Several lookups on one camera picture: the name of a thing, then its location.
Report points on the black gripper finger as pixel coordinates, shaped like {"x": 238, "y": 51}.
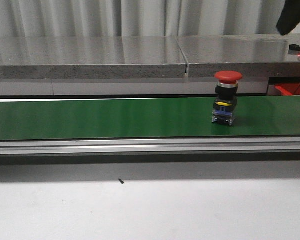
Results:
{"x": 289, "y": 18}

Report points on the small electronic sensor module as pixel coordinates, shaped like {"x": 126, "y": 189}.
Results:
{"x": 294, "y": 49}

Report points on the grey stone slab right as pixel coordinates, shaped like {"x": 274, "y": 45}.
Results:
{"x": 257, "y": 55}

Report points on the grey stone slab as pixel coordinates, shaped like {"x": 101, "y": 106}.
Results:
{"x": 257, "y": 55}
{"x": 91, "y": 58}

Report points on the red plastic bin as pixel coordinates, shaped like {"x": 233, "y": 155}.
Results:
{"x": 288, "y": 89}

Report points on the green conveyor belt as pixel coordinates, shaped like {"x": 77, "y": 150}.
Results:
{"x": 146, "y": 118}

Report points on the white curtain backdrop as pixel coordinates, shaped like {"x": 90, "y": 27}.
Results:
{"x": 137, "y": 18}

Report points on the grey stone slab left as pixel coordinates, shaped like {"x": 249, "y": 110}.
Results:
{"x": 91, "y": 58}

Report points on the aluminium conveyor side rail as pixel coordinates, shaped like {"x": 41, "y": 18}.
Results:
{"x": 152, "y": 145}

